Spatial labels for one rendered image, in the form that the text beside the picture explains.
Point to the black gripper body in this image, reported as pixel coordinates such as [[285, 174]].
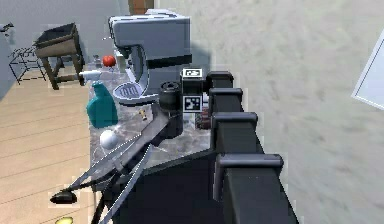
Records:
[[170, 96]]

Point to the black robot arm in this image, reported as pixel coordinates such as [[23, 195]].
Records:
[[246, 173]]

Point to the white egg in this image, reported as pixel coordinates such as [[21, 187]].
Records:
[[109, 139]]

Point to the wooden stand with dark bin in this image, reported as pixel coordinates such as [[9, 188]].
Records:
[[58, 46]]

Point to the teal spray bottle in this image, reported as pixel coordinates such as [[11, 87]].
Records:
[[101, 106]]

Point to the dark red small object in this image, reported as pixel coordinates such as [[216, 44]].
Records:
[[203, 121]]

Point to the red tomato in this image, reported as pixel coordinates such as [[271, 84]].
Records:
[[109, 60]]

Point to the small yellow brown object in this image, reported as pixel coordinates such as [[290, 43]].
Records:
[[143, 115]]

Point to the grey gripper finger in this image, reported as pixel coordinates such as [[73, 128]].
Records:
[[120, 155], [131, 186]]

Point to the marble top kitchen counter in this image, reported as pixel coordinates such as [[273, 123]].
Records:
[[180, 143]]

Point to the grey coffee machine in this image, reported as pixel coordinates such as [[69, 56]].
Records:
[[160, 43]]

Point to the yellow round object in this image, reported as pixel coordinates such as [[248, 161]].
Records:
[[64, 220]]

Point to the white framed window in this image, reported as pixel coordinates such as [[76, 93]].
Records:
[[371, 80]]

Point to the brown wooden door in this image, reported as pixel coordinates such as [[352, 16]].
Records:
[[140, 6]]

